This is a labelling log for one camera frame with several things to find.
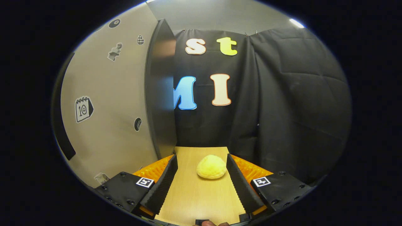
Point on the yellow bun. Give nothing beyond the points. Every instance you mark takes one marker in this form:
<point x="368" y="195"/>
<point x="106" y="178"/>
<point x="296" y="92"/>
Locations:
<point x="212" y="167"/>

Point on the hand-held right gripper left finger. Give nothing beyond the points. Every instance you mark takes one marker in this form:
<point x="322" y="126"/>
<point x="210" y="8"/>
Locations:
<point x="165" y="185"/>

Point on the long ceiling light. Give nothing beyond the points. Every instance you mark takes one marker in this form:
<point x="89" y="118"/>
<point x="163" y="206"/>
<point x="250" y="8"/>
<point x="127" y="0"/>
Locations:
<point x="296" y="23"/>

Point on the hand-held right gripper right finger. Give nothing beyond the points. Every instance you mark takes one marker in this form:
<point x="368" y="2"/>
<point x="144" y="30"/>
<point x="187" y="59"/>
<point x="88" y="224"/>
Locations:
<point x="240" y="185"/>

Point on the black backdrop cloth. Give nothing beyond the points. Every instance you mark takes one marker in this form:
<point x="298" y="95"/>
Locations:
<point x="282" y="110"/>

